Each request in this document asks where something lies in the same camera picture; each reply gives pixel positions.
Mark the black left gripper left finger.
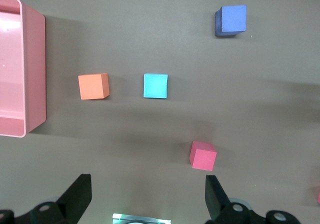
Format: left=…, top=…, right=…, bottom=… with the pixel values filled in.
left=0, top=173, right=92, bottom=224

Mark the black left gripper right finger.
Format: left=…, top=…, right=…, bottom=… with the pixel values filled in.
left=205, top=174, right=300, bottom=224

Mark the light blue foam cube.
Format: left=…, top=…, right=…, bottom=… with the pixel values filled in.
left=143, top=73, right=169, bottom=100

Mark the orange foam cube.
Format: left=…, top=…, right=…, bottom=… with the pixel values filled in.
left=77, top=72, right=111, bottom=101

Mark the pink plastic bin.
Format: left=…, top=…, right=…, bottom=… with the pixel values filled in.
left=0, top=0, right=47, bottom=138

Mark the brown table cover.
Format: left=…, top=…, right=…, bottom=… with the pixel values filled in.
left=0, top=0, right=320, bottom=224

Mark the purple foam cube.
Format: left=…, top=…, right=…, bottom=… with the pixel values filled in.
left=214, top=4, right=248, bottom=37

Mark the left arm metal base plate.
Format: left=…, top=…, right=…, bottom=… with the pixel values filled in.
left=111, top=213, right=173, bottom=224

